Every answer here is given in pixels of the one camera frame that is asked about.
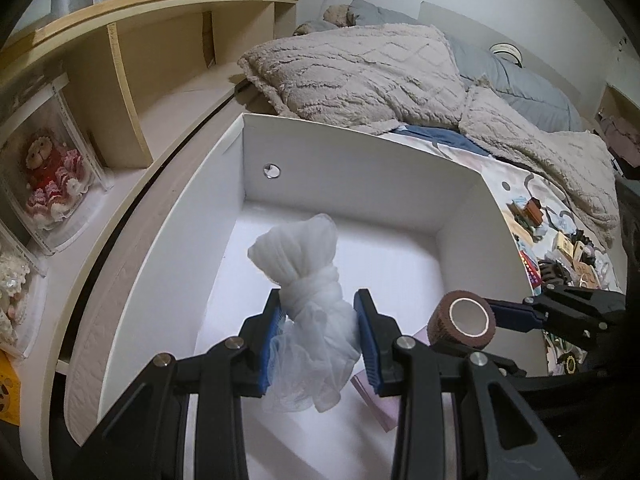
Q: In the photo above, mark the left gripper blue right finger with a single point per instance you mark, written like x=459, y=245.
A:
x=369, y=334

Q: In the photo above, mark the cartoon print bedsheet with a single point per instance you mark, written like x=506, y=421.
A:
x=545, y=227

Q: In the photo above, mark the wooden shelf unit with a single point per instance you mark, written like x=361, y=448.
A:
x=144, y=74

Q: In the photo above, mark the white headband hat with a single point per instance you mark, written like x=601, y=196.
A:
x=507, y=52

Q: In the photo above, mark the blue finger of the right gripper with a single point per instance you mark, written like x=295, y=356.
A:
x=520, y=317

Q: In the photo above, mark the doll in red dress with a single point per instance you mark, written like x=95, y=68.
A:
x=56, y=179

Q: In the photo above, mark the grey duvet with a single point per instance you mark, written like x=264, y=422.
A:
x=534, y=97

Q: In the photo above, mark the white mesh ball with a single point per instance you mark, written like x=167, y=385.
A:
x=317, y=346

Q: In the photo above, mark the brown bandage roll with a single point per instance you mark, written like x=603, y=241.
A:
x=462, y=318

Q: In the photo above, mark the doll in white dress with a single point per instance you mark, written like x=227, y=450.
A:
x=14, y=276

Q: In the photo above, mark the black round tin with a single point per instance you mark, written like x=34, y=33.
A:
x=569, y=363

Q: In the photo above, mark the brown wooden box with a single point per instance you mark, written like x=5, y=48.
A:
x=587, y=277

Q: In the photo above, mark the beige textured blanket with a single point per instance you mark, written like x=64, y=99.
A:
x=376, y=78

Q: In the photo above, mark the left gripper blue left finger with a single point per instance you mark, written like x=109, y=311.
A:
x=267, y=327

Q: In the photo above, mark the pile of clothes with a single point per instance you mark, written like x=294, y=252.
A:
x=622, y=138

